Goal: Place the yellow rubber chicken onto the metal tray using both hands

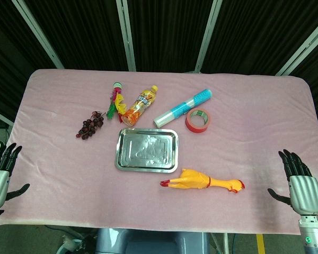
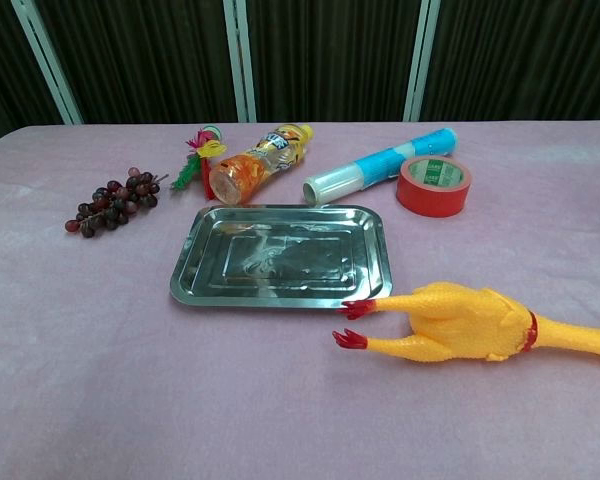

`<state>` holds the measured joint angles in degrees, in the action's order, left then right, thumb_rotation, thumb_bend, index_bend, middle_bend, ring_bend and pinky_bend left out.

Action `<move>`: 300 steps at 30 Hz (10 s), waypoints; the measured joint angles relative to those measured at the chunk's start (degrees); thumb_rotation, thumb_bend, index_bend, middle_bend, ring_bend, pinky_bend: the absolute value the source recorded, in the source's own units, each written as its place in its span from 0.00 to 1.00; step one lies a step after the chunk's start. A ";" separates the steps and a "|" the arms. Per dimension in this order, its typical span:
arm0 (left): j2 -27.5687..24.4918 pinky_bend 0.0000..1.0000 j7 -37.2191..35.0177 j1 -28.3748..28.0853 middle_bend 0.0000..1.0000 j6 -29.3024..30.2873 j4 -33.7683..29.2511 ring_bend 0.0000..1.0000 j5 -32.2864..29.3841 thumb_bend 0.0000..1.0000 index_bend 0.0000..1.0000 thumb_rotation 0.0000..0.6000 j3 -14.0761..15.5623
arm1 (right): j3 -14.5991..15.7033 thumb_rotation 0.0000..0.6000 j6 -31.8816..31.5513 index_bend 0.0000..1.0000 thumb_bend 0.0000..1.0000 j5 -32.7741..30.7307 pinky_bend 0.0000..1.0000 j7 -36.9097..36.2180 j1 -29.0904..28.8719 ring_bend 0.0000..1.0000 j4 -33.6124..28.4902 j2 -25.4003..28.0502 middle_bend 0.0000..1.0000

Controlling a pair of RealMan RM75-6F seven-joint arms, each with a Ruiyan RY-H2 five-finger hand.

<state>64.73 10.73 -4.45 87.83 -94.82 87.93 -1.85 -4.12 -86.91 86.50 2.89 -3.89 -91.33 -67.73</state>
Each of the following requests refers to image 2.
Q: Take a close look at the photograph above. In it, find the orange drink bottle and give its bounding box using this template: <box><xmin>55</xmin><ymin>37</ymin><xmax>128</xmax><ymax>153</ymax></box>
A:
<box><xmin>207</xmin><ymin>123</ymin><xmax>315</xmax><ymax>205</ymax></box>

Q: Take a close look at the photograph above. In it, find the yellow rubber chicken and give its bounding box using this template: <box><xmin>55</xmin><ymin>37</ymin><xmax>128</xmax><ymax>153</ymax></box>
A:
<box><xmin>331</xmin><ymin>280</ymin><xmax>600</xmax><ymax>369</ymax></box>

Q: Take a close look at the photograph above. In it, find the red tape roll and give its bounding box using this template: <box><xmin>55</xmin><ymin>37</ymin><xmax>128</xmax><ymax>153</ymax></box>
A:
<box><xmin>395</xmin><ymin>156</ymin><xmax>474</xmax><ymax>219</ymax></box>

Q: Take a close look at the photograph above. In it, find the clear wrap roll blue label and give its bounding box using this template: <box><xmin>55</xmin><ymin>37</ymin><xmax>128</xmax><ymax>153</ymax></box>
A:
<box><xmin>301</xmin><ymin>127</ymin><xmax>460</xmax><ymax>205</ymax></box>

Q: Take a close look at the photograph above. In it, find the stainless steel rectangular tray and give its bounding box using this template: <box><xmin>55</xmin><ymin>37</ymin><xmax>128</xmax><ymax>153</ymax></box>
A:
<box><xmin>168</xmin><ymin>203</ymin><xmax>394</xmax><ymax>310</ymax></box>

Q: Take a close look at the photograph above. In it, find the pink tablecloth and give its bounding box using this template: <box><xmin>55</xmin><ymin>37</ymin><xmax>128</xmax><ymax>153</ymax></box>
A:
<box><xmin>0</xmin><ymin>119</ymin><xmax>600</xmax><ymax>480</ymax></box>

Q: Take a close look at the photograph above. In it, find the white metal frame post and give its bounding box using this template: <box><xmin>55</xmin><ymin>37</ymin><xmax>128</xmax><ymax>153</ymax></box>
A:
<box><xmin>223</xmin><ymin>0</ymin><xmax>258</xmax><ymax>124</ymax></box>
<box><xmin>403</xmin><ymin>0</ymin><xmax>441</xmax><ymax>122</ymax></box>
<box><xmin>10</xmin><ymin>0</ymin><xmax>84</xmax><ymax>125</ymax></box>

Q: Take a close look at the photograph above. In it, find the colourful feather shuttlecock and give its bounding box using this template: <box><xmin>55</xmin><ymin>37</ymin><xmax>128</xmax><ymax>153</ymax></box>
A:
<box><xmin>169</xmin><ymin>123</ymin><xmax>229</xmax><ymax>201</ymax></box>

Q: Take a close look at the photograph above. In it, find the dark ribbed curtain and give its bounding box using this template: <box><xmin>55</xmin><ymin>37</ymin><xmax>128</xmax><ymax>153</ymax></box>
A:
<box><xmin>0</xmin><ymin>0</ymin><xmax>600</xmax><ymax>151</ymax></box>

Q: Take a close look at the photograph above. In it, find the purple plastic grape bunch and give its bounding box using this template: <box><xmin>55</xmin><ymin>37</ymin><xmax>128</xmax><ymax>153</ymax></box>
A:
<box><xmin>63</xmin><ymin>167</ymin><xmax>170</xmax><ymax>239</ymax></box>

